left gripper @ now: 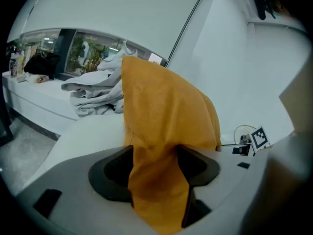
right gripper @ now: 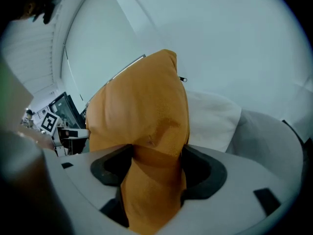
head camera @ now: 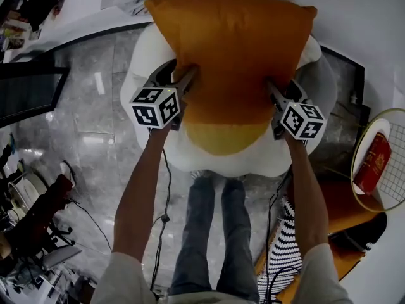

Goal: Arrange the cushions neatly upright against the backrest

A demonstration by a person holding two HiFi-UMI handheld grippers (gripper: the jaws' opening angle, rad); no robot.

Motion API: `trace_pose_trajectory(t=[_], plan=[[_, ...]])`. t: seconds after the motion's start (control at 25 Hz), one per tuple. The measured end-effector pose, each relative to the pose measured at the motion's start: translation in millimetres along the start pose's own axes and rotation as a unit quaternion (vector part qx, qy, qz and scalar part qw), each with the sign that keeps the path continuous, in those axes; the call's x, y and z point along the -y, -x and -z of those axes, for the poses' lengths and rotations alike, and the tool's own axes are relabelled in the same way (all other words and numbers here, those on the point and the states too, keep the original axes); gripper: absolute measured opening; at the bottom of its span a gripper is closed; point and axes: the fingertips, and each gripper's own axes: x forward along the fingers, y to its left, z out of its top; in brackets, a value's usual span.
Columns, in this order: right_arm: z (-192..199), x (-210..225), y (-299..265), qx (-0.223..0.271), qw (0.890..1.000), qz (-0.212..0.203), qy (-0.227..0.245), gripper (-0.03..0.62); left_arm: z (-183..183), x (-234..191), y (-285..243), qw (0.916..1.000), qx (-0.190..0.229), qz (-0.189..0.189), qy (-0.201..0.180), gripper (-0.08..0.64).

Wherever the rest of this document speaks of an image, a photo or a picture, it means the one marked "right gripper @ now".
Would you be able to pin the orange cushion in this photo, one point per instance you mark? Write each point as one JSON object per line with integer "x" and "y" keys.
{"x": 144, "y": 111}

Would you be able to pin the black framed glass panel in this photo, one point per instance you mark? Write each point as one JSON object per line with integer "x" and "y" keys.
{"x": 64, "y": 109}

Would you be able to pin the person's light shirt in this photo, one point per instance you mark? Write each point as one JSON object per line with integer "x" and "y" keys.
{"x": 12, "y": 94}

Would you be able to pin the person's left forearm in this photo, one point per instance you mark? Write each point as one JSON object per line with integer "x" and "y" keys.
{"x": 36, "y": 136}

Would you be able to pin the white cushion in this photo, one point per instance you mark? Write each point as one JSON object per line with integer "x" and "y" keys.
{"x": 210, "y": 121}

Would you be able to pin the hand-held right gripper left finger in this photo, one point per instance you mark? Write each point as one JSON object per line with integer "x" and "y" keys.
{"x": 99, "y": 170}

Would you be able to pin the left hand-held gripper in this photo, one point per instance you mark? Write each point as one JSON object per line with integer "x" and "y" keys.
{"x": 50, "y": 122}

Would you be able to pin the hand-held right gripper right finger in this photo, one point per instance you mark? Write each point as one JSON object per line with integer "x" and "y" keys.
{"x": 218, "y": 177}

